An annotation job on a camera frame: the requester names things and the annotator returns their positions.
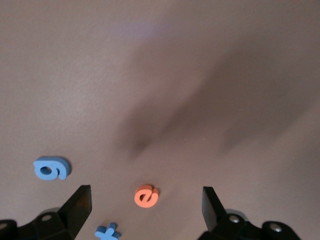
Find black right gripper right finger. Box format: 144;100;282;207
197;186;300;240

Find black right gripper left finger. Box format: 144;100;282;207
0;185;93;240

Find orange foam letter e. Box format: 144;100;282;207
134;184;160;209

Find blue foam plus sign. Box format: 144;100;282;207
94;222;121;240

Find blue foam number 6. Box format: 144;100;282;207
33;156;72;181

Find brown table cover mat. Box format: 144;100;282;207
0;0;320;240

